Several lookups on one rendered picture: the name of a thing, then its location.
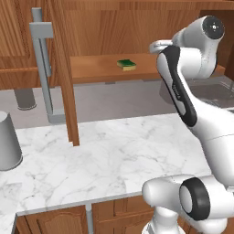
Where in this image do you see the steel sink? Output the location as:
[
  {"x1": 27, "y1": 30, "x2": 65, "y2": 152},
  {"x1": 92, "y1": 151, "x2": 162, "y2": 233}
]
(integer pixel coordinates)
[{"x1": 159, "y1": 75, "x2": 234, "y2": 114}]

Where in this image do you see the wooden base cupboard door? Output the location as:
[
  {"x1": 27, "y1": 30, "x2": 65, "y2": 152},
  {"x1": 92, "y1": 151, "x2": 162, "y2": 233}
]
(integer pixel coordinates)
[
  {"x1": 16, "y1": 205, "x2": 90, "y2": 234},
  {"x1": 90, "y1": 195, "x2": 157, "y2": 234}
]

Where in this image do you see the grey tapered canister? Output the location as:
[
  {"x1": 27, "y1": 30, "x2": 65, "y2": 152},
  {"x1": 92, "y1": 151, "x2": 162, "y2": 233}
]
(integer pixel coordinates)
[{"x1": 0, "y1": 111, "x2": 24, "y2": 172}]

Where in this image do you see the small grey cylinder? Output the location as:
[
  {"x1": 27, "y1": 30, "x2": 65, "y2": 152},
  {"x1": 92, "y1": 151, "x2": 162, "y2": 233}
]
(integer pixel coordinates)
[{"x1": 14, "y1": 88, "x2": 37, "y2": 111}]

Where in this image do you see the wooden cabinet door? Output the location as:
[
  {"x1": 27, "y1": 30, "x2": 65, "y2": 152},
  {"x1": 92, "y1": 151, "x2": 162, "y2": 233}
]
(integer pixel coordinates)
[{"x1": 45, "y1": 0, "x2": 81, "y2": 147}]

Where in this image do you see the wooden wall cabinet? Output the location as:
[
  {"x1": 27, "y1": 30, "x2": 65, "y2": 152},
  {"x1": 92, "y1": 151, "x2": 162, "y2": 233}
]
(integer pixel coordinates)
[{"x1": 0, "y1": 0, "x2": 234, "y2": 91}]

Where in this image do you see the grey base cupboard handle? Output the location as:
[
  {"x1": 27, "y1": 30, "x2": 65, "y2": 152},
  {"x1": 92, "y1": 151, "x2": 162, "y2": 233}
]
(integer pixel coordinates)
[{"x1": 84, "y1": 203, "x2": 95, "y2": 234}]

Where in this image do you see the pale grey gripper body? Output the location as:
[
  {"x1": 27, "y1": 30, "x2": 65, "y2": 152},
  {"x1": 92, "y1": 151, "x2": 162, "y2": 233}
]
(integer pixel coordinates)
[{"x1": 148, "y1": 38, "x2": 176, "y2": 56}]

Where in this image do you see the green and yellow sponge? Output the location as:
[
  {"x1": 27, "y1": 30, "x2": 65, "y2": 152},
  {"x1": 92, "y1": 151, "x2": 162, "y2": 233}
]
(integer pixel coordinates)
[{"x1": 116, "y1": 58, "x2": 137, "y2": 72}]

